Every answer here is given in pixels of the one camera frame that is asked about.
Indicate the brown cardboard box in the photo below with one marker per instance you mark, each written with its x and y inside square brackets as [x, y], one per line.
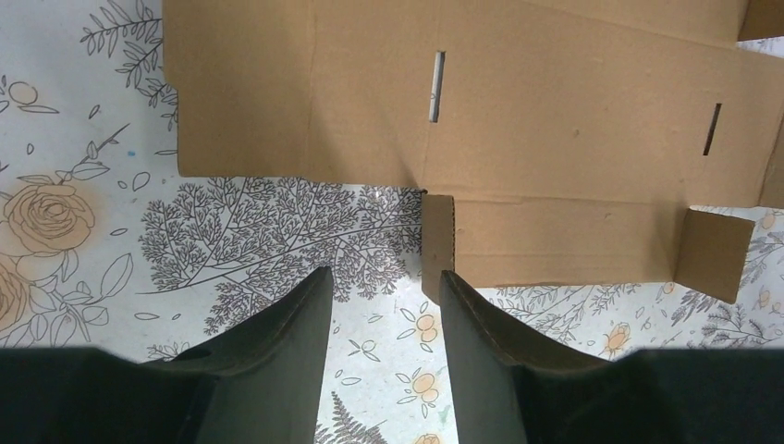
[558, 142]

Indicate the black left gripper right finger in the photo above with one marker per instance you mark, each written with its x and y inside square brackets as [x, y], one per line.
[509, 382]

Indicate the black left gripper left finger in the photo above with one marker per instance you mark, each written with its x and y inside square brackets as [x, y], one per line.
[261, 380]

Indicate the floral patterned table mat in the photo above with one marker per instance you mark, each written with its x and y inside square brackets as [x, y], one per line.
[123, 251]

